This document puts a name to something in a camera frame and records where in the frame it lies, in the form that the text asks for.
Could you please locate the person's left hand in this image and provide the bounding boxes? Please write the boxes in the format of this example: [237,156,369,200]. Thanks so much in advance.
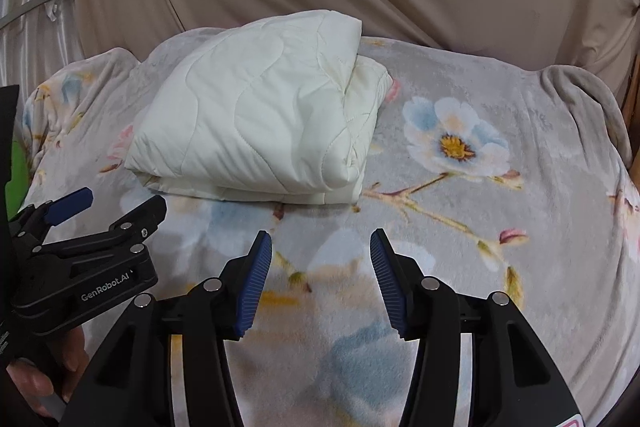
[5,324,92,419]

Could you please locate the white quilted blanket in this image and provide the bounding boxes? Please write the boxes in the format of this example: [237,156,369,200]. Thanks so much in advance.
[123,9,395,206]

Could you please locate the green cloth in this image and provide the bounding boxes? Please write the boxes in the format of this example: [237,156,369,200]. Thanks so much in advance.
[9,141,32,208]

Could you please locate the grey floral fleece blanket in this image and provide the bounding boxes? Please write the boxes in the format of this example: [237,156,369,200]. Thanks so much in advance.
[20,27,640,427]

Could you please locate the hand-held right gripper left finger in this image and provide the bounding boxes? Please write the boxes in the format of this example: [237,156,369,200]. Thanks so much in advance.
[60,230,273,427]

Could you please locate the silver sheer curtain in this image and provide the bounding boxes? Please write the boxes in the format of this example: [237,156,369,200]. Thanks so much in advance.
[0,0,87,94]

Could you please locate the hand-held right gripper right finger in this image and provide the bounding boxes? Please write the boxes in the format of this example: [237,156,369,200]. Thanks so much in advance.
[369,228,587,427]

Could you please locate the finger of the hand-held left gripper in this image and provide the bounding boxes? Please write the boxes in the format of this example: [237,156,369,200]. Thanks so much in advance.
[9,187,95,258]
[27,194,168,264]

